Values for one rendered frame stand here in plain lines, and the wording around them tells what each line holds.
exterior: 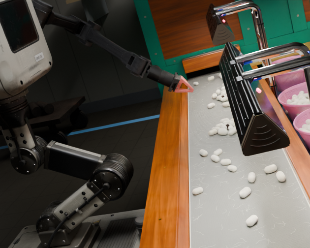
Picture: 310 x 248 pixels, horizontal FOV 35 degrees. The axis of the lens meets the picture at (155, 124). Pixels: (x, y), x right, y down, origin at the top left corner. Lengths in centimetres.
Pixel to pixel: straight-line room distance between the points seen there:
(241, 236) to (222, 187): 26
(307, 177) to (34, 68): 91
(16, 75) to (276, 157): 82
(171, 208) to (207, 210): 10
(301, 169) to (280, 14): 135
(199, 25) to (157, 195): 133
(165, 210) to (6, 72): 63
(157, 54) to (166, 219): 143
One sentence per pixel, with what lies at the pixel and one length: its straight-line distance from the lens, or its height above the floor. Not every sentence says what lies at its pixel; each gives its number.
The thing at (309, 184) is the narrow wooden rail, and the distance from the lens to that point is 129.
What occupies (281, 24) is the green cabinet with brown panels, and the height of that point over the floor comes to 89.
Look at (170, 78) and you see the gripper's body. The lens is 203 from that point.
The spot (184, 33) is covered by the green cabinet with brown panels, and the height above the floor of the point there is 98.
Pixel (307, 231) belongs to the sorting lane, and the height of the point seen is 74.
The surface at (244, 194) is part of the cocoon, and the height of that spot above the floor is 75.
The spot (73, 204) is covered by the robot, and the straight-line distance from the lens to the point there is 174.
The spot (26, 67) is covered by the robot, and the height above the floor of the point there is 118.
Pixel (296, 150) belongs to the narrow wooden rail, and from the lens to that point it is 147.
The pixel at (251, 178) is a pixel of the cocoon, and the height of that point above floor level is 76.
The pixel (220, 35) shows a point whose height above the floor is 107.
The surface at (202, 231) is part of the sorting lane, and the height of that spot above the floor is 74.
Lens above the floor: 139
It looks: 18 degrees down
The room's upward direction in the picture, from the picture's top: 17 degrees counter-clockwise
